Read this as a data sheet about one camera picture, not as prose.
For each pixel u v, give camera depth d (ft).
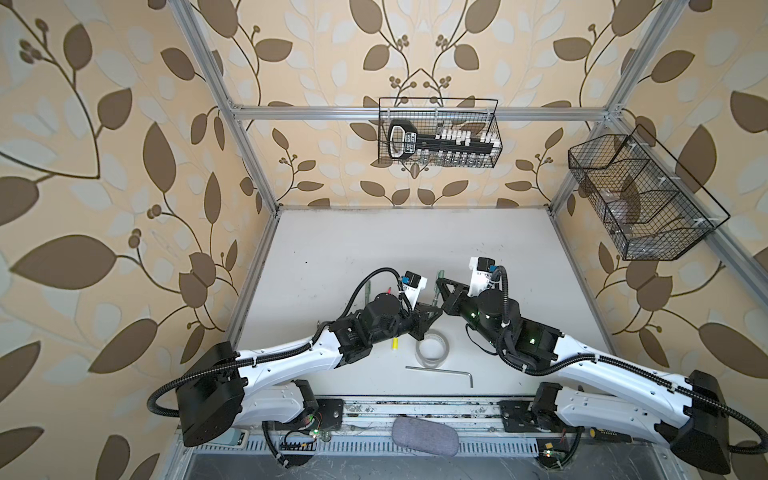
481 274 2.09
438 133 2.66
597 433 2.28
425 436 2.27
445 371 2.69
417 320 2.11
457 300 2.03
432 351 2.78
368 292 3.21
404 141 2.76
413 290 2.18
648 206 2.41
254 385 1.42
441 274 2.37
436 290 2.33
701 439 1.26
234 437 2.19
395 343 2.82
